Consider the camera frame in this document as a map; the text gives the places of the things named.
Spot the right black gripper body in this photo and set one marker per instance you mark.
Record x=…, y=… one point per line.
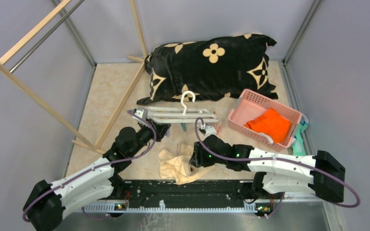
x=203, y=158

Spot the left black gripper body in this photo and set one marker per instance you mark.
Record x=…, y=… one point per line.
x=158, y=136

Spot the white clip hanger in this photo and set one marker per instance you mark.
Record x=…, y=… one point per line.
x=182, y=115

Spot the cream boxer underwear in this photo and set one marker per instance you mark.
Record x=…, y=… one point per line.
x=177, y=167

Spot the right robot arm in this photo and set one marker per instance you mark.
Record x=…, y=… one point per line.
x=275, y=173

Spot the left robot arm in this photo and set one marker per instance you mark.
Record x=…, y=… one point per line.
x=83, y=178

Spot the orange underwear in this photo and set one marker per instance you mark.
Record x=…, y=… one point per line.
x=272, y=124

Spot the pink plastic basket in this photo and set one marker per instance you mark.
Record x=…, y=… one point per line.
x=251, y=105

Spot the black floral pillow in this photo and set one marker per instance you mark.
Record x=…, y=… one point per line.
x=211, y=69

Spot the metal rack rod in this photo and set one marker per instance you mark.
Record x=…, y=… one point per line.
x=44, y=38

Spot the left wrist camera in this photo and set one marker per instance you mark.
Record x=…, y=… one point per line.
x=140, y=114

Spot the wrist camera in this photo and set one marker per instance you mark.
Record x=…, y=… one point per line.
x=209, y=130
x=140, y=114

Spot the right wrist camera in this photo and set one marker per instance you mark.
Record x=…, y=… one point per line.
x=209, y=130

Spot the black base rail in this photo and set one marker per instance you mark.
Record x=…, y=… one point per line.
x=155, y=196

